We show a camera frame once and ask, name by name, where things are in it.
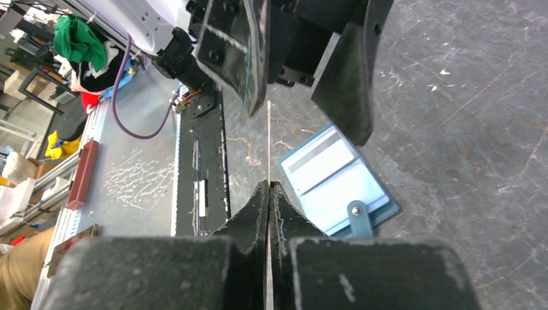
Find white credit card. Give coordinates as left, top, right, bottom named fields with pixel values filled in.
left=280, top=127, right=355, bottom=196

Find person in black shirt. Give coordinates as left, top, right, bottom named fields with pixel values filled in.
left=1, top=227, right=54, bottom=309

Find colourful clothes pile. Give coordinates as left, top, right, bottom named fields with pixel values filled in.
left=45, top=15, right=136, bottom=160

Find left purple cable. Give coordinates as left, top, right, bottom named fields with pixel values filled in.
left=110, top=34, right=181, bottom=141

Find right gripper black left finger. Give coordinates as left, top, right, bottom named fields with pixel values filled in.
left=41, top=181, right=269, bottom=309

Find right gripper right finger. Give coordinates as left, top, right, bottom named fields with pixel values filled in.
left=269, top=182, right=481, bottom=309

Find orange credit card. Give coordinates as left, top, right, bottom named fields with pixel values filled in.
left=266, top=100, right=274, bottom=310

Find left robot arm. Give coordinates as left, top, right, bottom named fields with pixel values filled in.
left=89, top=1, right=393, bottom=146

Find smartphone on table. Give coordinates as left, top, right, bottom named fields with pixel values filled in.
left=46, top=223, right=99, bottom=278

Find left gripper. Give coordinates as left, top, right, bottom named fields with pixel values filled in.
left=196, top=0, right=394, bottom=146

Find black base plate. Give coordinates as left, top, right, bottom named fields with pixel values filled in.
left=171, top=85, right=231, bottom=236

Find red box on table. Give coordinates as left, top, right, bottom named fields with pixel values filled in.
left=65, top=139, right=100, bottom=211

